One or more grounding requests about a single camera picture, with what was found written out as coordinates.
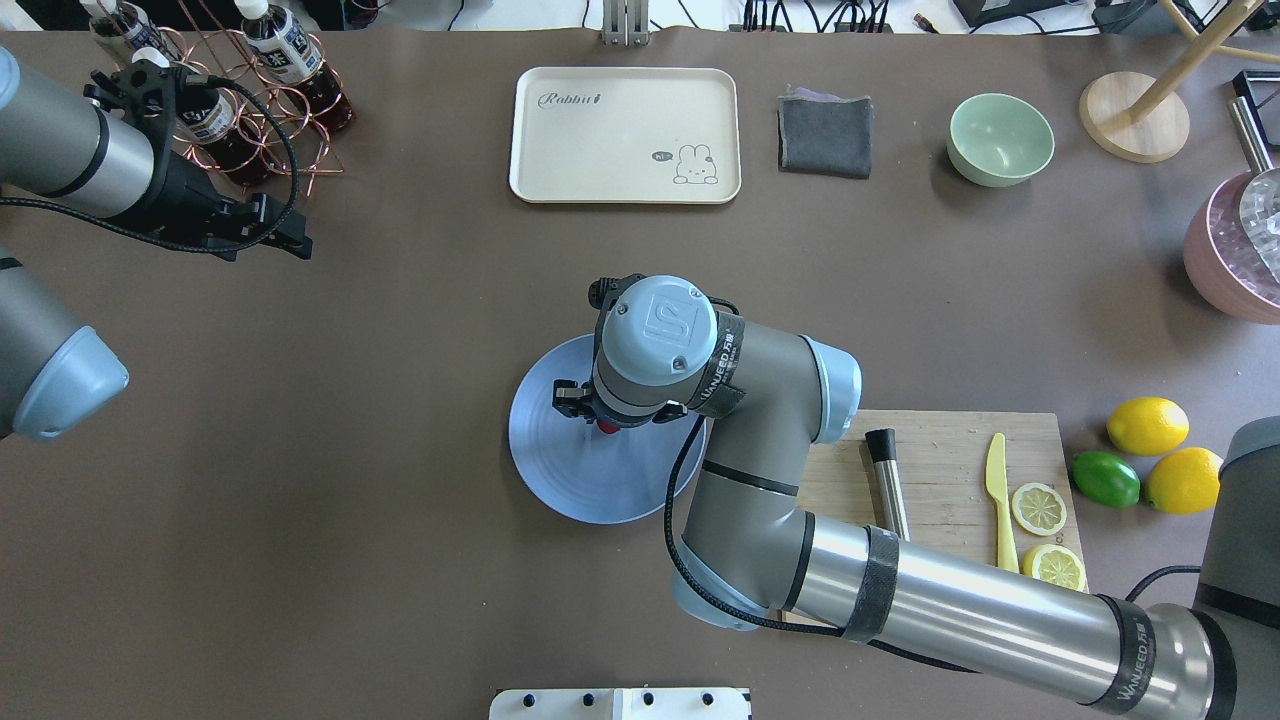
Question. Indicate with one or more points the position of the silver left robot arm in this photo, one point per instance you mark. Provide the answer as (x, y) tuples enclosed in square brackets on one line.
[(105, 160)]

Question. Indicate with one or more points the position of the grey folded cloth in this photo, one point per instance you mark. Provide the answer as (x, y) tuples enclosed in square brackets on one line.
[(826, 134)]

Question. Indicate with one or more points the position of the yellow plastic knife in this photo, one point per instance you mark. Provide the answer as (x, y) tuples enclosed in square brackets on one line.
[(997, 488)]

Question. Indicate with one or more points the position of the upper whole lemon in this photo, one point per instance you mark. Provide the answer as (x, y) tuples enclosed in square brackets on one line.
[(1185, 482)]

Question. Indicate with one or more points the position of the lower whole lemon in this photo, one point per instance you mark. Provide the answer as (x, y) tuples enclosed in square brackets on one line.
[(1147, 426)]

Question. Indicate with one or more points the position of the blue plate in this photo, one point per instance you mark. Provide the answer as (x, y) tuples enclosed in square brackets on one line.
[(574, 467)]

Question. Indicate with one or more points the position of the lower left drink bottle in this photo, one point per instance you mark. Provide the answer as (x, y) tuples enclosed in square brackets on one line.
[(209, 120)]

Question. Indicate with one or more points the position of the upper lemon slice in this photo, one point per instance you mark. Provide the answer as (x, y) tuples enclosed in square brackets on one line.
[(1055, 564)]

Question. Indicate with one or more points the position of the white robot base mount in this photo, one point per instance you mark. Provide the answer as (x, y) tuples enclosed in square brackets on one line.
[(695, 702)]

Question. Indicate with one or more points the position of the green lime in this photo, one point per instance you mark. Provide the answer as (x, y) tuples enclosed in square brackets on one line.
[(1106, 478)]

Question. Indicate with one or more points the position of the pink bowl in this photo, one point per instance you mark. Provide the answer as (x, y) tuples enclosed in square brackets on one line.
[(1221, 261)]

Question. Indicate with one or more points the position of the lower right drink bottle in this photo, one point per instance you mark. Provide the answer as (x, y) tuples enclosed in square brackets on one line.
[(121, 29)]

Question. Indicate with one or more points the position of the wooden cutting board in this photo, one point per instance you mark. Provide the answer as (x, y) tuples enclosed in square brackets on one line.
[(942, 459)]

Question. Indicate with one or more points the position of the cream rabbit tray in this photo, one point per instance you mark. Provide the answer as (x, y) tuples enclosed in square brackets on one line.
[(625, 135)]

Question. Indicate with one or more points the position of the lemon slice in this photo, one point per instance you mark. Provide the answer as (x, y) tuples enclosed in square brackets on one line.
[(1039, 509), (1055, 564)]

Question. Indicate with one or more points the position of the lower lemon slice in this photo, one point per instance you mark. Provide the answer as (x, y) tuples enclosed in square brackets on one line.
[(1039, 509)]

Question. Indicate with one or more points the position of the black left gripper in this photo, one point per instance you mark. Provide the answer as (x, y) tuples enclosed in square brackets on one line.
[(187, 187)]

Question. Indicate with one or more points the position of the steel muddler black tip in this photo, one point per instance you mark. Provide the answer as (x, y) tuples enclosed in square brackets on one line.
[(882, 450)]

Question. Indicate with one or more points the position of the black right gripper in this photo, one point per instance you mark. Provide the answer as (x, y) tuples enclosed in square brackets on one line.
[(572, 400)]

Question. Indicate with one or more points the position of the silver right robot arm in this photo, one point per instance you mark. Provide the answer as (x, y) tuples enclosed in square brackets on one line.
[(749, 556)]

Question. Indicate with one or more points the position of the copper wire bottle rack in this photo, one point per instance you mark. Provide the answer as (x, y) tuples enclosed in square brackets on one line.
[(290, 139)]

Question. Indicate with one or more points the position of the green bowl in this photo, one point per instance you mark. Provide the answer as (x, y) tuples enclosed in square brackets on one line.
[(998, 140)]

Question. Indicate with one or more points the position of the wooden stand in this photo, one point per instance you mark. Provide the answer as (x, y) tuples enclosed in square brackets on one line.
[(1139, 118)]

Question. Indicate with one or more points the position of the whole lemon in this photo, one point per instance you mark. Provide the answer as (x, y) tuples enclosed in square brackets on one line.
[(1147, 426), (1185, 482)]

